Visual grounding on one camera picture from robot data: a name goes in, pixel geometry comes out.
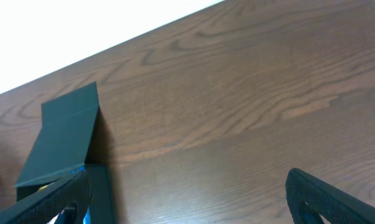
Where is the blue Oreo cookie pack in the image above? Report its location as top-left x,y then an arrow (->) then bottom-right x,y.
70,166 -> 91,224

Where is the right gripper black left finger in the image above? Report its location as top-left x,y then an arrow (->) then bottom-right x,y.
0,172 -> 91,223

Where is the yellow Hacks candy bag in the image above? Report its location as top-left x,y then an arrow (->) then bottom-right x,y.
37,184 -> 50,191

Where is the black gift box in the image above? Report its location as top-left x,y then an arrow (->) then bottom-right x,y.
15,82 -> 116,223

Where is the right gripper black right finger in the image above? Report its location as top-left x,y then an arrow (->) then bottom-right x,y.
285,168 -> 375,224

